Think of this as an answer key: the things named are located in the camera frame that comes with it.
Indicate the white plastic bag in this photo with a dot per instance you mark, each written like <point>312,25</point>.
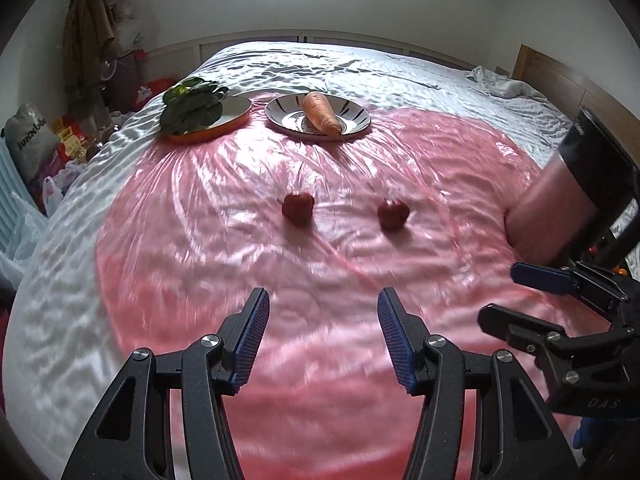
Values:
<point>60,190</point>

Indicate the wooden headboard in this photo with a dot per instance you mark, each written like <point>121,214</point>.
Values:
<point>555,80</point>

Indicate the grey printed bag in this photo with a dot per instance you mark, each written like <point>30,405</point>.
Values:
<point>30,135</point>

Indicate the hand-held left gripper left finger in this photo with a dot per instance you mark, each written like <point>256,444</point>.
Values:
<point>252,335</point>

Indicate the clear plastic bag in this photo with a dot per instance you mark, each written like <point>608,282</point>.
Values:
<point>20,240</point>

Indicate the black and pink kettle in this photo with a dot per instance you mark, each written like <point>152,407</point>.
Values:
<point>550,200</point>

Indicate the striped white plate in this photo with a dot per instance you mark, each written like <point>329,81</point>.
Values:
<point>285,115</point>

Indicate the red and yellow boxes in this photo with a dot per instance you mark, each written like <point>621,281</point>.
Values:
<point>72,140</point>

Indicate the green leafy vegetable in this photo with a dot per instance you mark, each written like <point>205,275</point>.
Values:
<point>190,107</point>

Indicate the light blue plastic case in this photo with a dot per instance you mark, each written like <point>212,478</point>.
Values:
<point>7,185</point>

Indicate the red bag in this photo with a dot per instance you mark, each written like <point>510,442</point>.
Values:
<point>155,91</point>

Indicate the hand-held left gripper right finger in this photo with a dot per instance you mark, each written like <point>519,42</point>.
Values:
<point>395,335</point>

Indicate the person's right hand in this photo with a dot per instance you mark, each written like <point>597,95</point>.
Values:
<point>587,430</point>

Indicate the carrot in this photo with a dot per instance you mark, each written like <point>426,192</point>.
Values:
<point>320,110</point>

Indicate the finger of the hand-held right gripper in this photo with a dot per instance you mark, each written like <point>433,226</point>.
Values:
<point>542,277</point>
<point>510,325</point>

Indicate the dark maroon suitcase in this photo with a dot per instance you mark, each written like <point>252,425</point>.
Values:
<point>127,80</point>

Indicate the crumpled white cloth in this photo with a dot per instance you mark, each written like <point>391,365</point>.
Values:
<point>500,82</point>

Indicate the orange rimmed plate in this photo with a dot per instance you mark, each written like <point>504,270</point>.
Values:
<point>232,110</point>

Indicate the pink plastic sheet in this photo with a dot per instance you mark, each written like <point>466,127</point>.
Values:
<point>325,270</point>

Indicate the brown hanging coat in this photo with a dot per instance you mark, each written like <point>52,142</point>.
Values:
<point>87,25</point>

